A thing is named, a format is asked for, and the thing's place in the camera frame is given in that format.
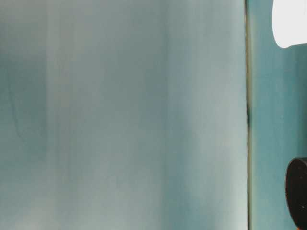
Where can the white paper cup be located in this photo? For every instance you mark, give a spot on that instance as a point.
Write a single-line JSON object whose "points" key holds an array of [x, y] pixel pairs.
{"points": [[290, 21]]}

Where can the pale teal backdrop sheet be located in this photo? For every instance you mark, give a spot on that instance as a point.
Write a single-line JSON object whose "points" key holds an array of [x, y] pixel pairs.
{"points": [[120, 119]]}

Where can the blue-green table cloth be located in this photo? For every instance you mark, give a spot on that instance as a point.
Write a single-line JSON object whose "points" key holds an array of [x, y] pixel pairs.
{"points": [[268, 119]]}

